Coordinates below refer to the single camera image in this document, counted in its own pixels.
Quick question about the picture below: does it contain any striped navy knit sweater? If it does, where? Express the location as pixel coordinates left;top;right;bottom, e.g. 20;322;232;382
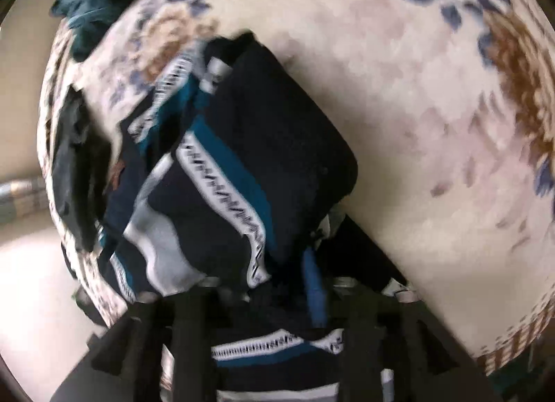
97;31;408;402

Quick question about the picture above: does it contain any folded black garment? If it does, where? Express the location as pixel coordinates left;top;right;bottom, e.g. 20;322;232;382
52;87;111;252

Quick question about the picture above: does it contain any floral bed blanket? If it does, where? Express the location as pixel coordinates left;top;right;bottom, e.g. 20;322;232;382
37;0;554;373

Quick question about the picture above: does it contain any left grey-blue curtain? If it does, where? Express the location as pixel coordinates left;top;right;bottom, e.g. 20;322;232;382
0;176;48;224

